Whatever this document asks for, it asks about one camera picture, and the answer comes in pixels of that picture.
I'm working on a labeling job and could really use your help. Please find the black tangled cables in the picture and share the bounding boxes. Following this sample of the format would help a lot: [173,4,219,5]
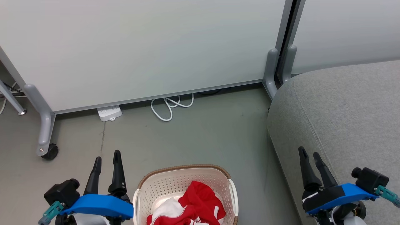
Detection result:
[0,82,26,98]

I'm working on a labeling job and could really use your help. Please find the white power strip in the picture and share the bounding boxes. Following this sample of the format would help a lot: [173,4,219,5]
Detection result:
[97,105,123,122]

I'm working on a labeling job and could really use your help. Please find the grey partition foot with caster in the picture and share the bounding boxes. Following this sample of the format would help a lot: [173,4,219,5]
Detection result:
[24,83,57,157]

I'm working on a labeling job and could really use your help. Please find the black floor cable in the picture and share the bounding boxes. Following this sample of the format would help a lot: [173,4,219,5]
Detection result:
[196,88,223,96]

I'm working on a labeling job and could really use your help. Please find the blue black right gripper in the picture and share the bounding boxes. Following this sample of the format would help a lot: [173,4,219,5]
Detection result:
[298,146,380,225]

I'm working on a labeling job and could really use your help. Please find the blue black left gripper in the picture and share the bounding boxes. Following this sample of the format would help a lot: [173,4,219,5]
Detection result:
[56,150,134,225]

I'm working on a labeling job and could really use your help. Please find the wide white partition panel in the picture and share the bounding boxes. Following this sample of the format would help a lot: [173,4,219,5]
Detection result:
[0,0,294,115]

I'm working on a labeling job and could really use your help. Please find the red white printed jersey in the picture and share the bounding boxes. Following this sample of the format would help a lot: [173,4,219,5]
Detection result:
[146,196,191,225]

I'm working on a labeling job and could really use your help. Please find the cream perforated laundry basket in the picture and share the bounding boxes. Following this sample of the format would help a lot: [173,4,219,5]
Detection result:
[133,164,239,225]

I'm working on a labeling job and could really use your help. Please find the grey fabric sofa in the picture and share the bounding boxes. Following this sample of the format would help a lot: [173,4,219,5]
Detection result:
[267,60,400,225]

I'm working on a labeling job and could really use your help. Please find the white looped power cable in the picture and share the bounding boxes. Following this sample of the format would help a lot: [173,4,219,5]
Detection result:
[151,93,195,122]

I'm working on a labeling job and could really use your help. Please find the thin grey table leg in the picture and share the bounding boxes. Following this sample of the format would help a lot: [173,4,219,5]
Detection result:
[0,80,28,116]

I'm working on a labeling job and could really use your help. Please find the black caster wheel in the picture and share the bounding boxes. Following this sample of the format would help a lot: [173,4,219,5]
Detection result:
[41,143,59,161]

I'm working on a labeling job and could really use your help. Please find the red sweatpants with white stripe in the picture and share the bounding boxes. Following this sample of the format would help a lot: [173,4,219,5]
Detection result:
[177,181,226,225]

